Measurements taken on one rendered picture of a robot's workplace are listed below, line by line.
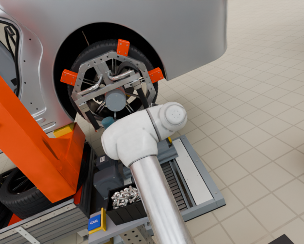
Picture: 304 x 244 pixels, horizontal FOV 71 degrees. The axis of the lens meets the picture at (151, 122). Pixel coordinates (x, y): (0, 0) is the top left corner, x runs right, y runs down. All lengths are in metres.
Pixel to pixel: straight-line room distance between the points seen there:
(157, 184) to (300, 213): 1.08
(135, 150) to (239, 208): 1.05
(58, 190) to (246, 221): 1.15
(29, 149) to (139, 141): 0.72
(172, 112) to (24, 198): 1.36
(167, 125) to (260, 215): 1.03
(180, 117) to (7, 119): 0.84
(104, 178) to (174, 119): 0.98
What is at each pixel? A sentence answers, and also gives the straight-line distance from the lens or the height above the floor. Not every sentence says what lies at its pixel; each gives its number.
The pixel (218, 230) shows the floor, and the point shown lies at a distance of 1.55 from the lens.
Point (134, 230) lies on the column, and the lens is 1.28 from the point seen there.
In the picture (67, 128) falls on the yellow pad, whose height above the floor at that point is 0.72.
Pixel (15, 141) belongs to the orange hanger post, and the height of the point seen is 0.98.
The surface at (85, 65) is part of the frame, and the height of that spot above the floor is 1.11.
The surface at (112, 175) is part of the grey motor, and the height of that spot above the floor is 0.40.
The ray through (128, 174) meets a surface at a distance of 1.93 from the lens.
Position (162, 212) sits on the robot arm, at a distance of 0.68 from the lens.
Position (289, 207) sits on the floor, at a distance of 1.62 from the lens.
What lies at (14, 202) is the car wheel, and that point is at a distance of 1.87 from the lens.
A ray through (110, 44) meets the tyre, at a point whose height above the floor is 1.15.
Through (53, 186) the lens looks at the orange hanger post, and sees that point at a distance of 1.42.
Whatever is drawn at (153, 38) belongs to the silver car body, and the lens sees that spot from 1.57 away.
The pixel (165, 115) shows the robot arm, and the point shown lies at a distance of 0.71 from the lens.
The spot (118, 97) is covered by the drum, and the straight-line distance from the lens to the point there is 1.38.
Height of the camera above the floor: 1.34
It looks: 30 degrees down
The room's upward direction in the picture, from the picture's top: 24 degrees counter-clockwise
